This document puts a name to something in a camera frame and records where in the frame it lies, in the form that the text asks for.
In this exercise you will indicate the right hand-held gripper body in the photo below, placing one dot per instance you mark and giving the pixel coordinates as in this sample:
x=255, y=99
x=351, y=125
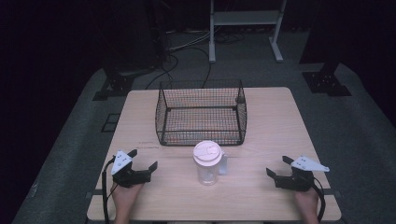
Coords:
x=299, y=179

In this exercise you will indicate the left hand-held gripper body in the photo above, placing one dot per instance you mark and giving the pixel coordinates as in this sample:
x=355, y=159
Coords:
x=128, y=177

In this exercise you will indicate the person's left hand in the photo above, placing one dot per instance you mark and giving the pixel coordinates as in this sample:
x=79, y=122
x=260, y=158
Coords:
x=126, y=196

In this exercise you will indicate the person's right hand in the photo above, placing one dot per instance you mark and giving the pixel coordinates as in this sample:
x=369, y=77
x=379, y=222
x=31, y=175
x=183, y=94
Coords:
x=306, y=202

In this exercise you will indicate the clear cup with pink lid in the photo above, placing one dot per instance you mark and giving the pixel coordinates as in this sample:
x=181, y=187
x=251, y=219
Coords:
x=208, y=161

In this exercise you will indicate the black stand base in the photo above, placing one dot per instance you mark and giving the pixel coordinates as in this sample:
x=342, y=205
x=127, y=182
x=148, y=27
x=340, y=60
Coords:
x=115, y=85
x=325, y=81

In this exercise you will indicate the white metal desk frame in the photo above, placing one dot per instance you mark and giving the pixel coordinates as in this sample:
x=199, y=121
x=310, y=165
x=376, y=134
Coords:
x=246, y=18

